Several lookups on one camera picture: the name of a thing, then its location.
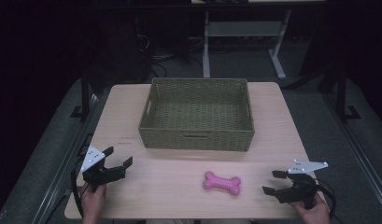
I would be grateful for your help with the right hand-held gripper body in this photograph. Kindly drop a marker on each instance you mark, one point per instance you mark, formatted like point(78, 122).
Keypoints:
point(300, 186)

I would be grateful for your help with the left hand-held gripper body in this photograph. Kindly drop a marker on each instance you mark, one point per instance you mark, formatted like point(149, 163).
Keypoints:
point(92, 159)

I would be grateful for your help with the person's right hand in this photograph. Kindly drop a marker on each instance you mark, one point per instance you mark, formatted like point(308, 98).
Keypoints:
point(316, 213)

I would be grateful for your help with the person's left hand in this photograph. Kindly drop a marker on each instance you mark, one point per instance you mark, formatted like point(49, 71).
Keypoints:
point(94, 200)

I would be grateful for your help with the pink bone-shaped toy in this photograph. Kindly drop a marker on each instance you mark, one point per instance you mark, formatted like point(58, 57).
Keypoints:
point(222, 183)

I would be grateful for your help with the black metal stand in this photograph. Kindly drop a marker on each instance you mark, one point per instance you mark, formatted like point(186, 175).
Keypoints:
point(84, 93)
point(342, 96)

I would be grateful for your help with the green woven basket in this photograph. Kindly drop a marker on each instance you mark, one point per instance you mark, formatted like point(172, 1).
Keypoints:
point(196, 116)

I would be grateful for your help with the white metal desk frame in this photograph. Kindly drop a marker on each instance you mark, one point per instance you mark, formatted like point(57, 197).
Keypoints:
point(241, 29)

